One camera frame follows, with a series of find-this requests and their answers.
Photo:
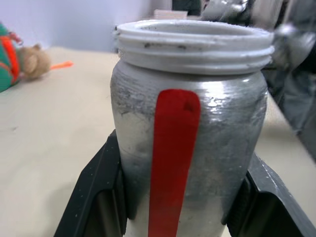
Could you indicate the cardboard box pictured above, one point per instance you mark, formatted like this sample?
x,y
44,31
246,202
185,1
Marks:
x,y
170,14

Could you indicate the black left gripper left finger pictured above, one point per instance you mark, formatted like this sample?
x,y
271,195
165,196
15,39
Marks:
x,y
91,187

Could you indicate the brown teddy bear toy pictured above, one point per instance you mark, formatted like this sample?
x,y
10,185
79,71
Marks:
x,y
33,61

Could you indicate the grey jar with red strip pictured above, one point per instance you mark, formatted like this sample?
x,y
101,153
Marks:
x,y
187,128

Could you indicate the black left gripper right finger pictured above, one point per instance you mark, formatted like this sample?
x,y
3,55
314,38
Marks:
x,y
271,197

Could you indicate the green and orange plush toy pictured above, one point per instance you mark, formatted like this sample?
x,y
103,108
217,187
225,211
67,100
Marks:
x,y
6,59

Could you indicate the orange plastic stick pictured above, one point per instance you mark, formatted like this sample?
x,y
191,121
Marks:
x,y
61,65

